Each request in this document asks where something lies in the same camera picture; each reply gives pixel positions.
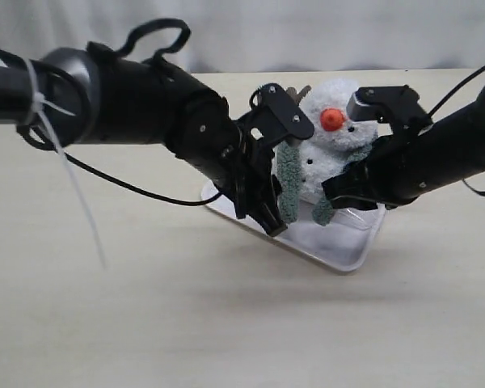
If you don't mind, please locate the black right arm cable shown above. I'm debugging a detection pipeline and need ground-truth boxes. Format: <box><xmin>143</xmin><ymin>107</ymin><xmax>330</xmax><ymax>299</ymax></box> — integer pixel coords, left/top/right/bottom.
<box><xmin>426</xmin><ymin>55</ymin><xmax>485</xmax><ymax>199</ymax></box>

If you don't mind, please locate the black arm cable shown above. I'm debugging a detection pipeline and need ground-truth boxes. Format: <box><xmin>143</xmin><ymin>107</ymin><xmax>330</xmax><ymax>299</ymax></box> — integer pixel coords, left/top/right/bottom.
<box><xmin>426</xmin><ymin>55</ymin><xmax>485</xmax><ymax>199</ymax></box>
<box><xmin>0</xmin><ymin>16</ymin><xmax>243</xmax><ymax>207</ymax></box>

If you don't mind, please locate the white zip tie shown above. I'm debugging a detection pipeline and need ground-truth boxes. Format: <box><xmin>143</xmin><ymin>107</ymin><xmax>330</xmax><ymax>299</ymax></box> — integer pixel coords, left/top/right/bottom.
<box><xmin>22</xmin><ymin>57</ymin><xmax>108</xmax><ymax>269</ymax></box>

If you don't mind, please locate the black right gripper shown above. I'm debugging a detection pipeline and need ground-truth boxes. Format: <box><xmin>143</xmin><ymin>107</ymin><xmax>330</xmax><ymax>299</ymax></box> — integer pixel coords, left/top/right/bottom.
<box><xmin>322</xmin><ymin>136</ymin><xmax>424</xmax><ymax>211</ymax></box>

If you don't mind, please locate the green knitted scarf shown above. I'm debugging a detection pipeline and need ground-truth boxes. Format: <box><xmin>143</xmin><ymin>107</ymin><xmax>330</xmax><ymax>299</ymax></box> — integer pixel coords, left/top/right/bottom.
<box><xmin>275</xmin><ymin>137</ymin><xmax>377</xmax><ymax>226</ymax></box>

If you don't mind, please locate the white plush snowman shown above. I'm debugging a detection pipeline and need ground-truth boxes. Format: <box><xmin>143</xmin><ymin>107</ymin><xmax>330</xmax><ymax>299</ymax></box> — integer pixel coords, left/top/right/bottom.
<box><xmin>285</xmin><ymin>78</ymin><xmax>383</xmax><ymax>203</ymax></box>

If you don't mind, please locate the white backdrop curtain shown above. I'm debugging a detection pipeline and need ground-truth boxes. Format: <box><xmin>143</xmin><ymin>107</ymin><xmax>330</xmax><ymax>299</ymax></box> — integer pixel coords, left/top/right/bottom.
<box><xmin>0</xmin><ymin>1</ymin><xmax>485</xmax><ymax>73</ymax></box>

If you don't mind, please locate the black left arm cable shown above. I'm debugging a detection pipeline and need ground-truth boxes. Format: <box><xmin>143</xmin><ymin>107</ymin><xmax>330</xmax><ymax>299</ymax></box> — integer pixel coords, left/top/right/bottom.
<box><xmin>0</xmin><ymin>16</ymin><xmax>243</xmax><ymax>207</ymax></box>

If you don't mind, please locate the white rectangular plastic tray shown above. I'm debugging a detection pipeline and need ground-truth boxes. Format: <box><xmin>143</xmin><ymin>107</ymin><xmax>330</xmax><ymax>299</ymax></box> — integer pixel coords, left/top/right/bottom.
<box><xmin>206</xmin><ymin>196</ymin><xmax>386</xmax><ymax>274</ymax></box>

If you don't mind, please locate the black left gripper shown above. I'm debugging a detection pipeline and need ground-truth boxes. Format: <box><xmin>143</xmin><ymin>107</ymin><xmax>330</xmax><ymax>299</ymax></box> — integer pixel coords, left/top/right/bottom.
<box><xmin>215</xmin><ymin>111</ymin><xmax>287</xmax><ymax>237</ymax></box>

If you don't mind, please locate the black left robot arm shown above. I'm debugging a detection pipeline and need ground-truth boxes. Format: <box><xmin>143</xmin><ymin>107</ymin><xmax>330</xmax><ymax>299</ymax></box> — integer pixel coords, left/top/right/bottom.
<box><xmin>0</xmin><ymin>44</ymin><xmax>287</xmax><ymax>236</ymax></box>

